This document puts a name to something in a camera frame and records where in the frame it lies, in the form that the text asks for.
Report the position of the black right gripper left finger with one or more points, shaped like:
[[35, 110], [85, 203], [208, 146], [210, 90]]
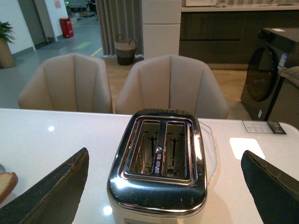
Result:
[[55, 198]]

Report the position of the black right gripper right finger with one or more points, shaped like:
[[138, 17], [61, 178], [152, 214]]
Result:
[[275, 193]]

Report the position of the slice of bread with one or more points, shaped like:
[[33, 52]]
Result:
[[8, 182]]

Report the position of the black white label card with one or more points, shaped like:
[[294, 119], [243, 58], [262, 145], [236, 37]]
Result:
[[271, 127]]

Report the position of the dark front-load washing machine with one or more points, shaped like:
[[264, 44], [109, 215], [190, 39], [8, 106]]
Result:
[[275, 48]]

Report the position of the chrome white two-slot toaster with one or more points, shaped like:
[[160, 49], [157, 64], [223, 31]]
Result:
[[158, 175]]

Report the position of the left beige chair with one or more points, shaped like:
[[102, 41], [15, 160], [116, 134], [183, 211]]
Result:
[[72, 83]]

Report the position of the beige chair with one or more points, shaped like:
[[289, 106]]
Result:
[[72, 83], [173, 82]]

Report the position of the beige cloth on washer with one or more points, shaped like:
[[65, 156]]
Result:
[[292, 74]]

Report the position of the potted green plant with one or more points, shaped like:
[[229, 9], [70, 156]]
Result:
[[6, 58]]

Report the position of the right beige chair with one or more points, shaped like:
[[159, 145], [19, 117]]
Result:
[[173, 82]]

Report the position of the woven laundry basket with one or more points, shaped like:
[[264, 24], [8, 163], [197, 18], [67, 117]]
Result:
[[125, 49]]

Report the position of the dark kitchen counter cabinet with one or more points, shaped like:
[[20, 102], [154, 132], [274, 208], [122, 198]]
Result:
[[219, 37]]

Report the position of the grey curtain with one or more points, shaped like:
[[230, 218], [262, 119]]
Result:
[[119, 17]]

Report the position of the white pillar cabinet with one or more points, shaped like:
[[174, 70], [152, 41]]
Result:
[[161, 20]]

